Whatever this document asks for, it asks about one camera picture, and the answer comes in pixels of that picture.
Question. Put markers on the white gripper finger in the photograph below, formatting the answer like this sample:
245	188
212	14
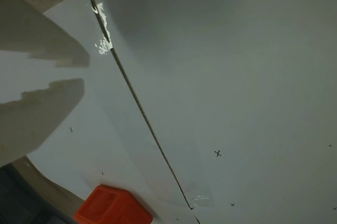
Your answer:
39	37
39	118

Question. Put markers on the orange square block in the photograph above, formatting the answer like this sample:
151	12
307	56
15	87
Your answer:
113	205

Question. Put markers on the clear adhesive tape strip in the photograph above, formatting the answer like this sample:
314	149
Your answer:
104	46
202	197

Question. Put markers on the white paper sheet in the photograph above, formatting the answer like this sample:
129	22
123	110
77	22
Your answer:
118	129
237	76

